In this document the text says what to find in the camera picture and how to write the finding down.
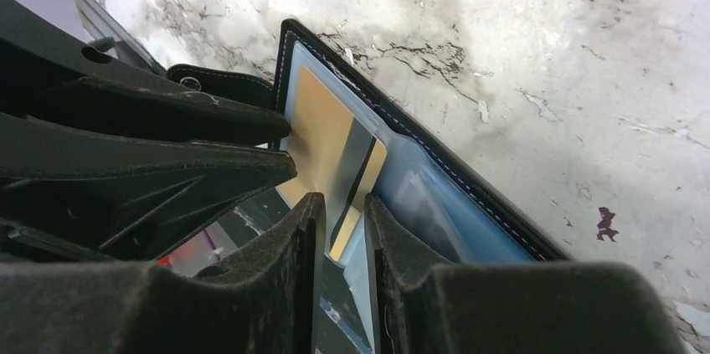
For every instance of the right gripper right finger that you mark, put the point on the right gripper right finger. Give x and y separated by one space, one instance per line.
423 303

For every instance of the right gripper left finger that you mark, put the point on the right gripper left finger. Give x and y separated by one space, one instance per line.
260 299

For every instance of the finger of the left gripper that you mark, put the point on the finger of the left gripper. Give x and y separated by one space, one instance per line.
73 195
48 74

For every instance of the black leather card holder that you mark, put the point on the black leather card holder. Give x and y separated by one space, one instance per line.
501 235

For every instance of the white patterned card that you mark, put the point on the white patterned card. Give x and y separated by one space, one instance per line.
427 206

